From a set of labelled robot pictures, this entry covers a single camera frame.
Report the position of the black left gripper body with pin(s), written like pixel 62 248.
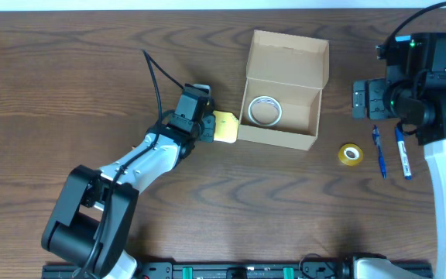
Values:
pixel 207 128

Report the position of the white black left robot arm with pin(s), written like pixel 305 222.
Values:
pixel 90 222

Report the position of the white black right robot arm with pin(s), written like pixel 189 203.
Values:
pixel 414 92

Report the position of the yellow sticky note pad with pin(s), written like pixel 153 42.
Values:
pixel 226 127

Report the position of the open cardboard box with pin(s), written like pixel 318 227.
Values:
pixel 294 70

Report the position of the yellow clear tape roll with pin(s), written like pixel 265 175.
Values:
pixel 350 154

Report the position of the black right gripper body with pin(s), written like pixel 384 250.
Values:
pixel 375 99

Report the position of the blue ballpoint pen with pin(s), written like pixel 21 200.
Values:
pixel 377 143

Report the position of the blue whiteboard marker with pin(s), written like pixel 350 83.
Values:
pixel 403 154

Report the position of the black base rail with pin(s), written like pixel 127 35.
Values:
pixel 357 265

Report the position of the white masking tape roll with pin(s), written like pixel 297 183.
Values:
pixel 265 111

